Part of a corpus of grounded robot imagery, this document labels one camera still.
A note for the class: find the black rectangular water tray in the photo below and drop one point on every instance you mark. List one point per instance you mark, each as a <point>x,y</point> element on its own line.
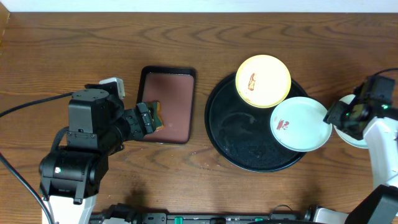
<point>173,88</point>

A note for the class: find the round black serving tray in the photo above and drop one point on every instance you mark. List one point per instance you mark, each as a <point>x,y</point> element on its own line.
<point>242,134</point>

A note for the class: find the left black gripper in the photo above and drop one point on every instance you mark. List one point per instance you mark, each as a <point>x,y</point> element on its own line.
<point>145,118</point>

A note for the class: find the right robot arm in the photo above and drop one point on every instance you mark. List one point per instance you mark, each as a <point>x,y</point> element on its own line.
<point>381,205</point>

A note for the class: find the light blue plate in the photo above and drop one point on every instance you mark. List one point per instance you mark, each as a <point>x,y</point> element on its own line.
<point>297,124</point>
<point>348,139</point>

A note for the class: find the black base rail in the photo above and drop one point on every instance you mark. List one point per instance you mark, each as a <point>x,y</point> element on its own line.
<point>122,213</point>

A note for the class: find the yellow dirty plate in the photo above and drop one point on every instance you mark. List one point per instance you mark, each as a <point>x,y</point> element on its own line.
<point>263,81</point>

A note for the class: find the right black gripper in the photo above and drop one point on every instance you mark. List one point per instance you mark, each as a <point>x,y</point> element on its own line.
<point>334,114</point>

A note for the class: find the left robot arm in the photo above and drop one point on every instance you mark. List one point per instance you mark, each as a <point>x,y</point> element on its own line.
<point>99,124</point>

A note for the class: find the light blue plate front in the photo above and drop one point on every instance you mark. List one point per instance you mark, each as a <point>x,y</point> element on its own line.
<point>348,139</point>

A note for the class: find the green yellow sponge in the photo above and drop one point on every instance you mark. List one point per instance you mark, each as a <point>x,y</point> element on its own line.
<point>155,110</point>

